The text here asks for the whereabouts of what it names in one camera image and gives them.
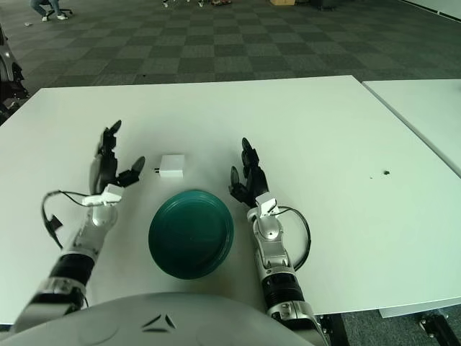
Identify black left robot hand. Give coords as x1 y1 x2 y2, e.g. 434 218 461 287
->
82 120 146 207

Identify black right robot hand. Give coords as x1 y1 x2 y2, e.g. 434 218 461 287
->
227 137 280 218

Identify white charger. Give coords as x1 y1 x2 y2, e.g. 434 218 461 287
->
153 154 187 179

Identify green plate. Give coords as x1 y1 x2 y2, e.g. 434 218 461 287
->
148 188 236 280

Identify grey robot torso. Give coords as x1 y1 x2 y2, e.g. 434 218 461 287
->
0 292 315 346

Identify seated person in jeans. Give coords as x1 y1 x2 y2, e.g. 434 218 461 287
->
29 0 69 22

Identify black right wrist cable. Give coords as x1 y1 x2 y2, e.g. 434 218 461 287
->
276 205 312 272

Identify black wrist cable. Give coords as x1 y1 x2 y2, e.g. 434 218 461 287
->
40 190 91 250
276 205 312 272

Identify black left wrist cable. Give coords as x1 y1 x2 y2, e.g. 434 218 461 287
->
40 190 91 250

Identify black table frame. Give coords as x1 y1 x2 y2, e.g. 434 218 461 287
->
313 306 461 346

